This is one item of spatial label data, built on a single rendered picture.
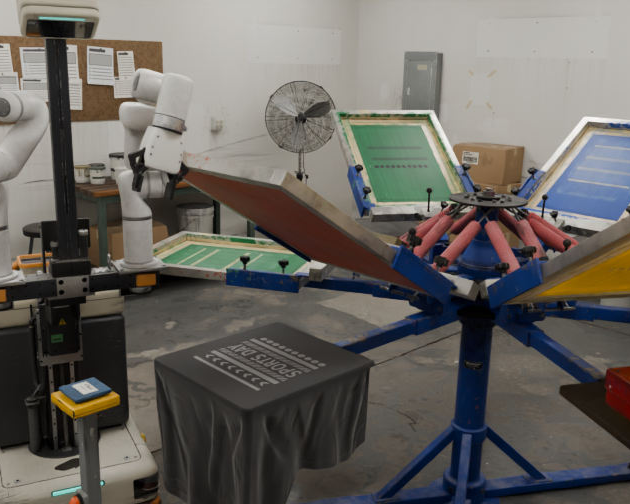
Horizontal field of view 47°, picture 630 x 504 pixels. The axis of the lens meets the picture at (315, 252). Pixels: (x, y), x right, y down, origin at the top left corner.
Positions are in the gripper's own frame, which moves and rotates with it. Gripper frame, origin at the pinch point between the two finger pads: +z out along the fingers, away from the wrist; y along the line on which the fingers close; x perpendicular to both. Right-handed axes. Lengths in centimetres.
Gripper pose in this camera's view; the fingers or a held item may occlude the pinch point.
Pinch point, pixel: (152, 191)
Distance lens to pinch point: 181.9
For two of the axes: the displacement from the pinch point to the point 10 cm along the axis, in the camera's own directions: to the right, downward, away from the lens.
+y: -6.9, -1.3, -7.2
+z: -2.3, 9.7, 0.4
